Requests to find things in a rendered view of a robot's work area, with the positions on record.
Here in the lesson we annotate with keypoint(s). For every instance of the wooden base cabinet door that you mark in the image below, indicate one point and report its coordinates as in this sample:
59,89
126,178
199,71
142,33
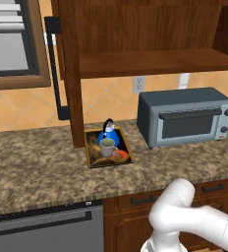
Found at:
129,233

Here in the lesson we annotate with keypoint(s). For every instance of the dark tray with gold rim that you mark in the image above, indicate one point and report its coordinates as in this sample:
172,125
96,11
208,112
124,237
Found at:
93,154

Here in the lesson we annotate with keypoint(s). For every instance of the grey toaster oven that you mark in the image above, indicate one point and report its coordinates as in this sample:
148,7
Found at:
181,98

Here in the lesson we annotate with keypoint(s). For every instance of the grey dishwasher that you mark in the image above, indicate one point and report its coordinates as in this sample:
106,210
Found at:
47,234

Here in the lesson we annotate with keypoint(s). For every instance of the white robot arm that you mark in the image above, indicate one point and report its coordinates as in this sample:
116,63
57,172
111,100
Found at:
188,218

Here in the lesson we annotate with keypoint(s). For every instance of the white wall switch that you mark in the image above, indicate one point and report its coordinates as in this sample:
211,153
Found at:
183,81

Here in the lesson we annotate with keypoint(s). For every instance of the black toaster oven knob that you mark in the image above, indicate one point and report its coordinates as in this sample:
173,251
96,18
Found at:
224,129
227,112

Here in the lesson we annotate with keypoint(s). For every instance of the grey mug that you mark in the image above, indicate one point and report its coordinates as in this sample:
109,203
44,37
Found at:
106,149

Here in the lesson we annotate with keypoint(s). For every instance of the window with wooden frame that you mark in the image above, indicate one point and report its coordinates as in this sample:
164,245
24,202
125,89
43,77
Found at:
11,42

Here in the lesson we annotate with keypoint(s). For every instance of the white wall outlet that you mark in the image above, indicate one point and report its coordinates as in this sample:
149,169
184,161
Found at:
139,84

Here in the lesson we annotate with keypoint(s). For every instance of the wooden wall cabinet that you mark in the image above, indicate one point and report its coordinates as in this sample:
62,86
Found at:
152,42

